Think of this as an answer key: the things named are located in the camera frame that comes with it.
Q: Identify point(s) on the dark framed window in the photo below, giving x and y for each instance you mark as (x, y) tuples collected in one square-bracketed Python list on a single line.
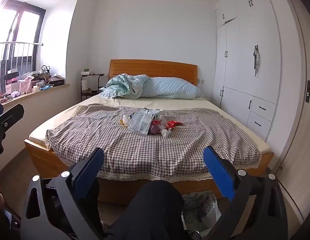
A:
[(24, 22)]

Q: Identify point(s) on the dark metal nightstand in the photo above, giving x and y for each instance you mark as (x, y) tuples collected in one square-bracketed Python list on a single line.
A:
[(93, 75)]

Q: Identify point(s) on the white wardrobe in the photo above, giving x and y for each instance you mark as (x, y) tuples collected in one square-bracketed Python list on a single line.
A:
[(242, 55)]

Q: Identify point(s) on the checked blanket with lace edge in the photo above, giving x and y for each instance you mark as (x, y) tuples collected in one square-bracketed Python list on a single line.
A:
[(107, 135)]

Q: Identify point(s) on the light blue pillow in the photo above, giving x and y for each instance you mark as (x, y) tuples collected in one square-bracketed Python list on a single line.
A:
[(170, 87)]

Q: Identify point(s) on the metal window railing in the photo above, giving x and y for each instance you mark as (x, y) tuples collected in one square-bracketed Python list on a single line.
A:
[(19, 55)]

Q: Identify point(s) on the clear plastic packaging sheet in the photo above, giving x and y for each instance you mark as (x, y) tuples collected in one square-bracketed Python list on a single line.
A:
[(141, 122)]

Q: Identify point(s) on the shiny red wrapper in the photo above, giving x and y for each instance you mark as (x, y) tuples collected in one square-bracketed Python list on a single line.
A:
[(173, 123)]

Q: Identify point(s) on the clear plastic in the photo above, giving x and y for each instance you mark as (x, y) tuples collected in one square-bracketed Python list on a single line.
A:
[(166, 132)]

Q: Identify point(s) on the dark red and white wrapper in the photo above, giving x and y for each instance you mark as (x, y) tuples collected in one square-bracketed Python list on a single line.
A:
[(157, 122)]

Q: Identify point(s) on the pile of windowsill clutter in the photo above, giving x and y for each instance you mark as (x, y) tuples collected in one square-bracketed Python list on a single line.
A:
[(29, 83)]

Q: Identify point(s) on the yellowish white wrapper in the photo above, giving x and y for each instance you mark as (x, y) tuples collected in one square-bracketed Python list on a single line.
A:
[(124, 121)]

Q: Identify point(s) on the person's dark trouser leg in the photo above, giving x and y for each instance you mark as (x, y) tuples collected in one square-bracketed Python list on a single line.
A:
[(150, 210)]

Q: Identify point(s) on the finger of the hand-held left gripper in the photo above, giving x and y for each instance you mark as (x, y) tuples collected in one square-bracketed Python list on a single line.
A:
[(12, 115)]

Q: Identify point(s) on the teal floral quilt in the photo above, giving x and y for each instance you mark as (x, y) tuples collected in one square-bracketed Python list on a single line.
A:
[(124, 85)]

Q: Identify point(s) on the beige room door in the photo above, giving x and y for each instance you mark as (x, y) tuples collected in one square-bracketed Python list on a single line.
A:
[(299, 92)]

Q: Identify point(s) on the wooden headboard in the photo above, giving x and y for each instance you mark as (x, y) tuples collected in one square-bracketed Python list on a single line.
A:
[(155, 68)]

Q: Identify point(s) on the pale plastic bag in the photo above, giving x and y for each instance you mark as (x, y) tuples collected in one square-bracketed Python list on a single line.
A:
[(202, 205)]

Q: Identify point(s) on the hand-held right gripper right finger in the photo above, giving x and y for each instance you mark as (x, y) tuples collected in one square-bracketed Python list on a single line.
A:
[(218, 172)]

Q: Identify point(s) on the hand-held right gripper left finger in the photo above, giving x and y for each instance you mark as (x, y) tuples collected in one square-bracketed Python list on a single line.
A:
[(89, 166)]

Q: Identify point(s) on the white and blue carton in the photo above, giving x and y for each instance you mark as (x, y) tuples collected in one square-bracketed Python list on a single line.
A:
[(160, 113)]

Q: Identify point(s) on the purple cloth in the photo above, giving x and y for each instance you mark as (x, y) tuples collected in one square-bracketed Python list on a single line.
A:
[(155, 129)]

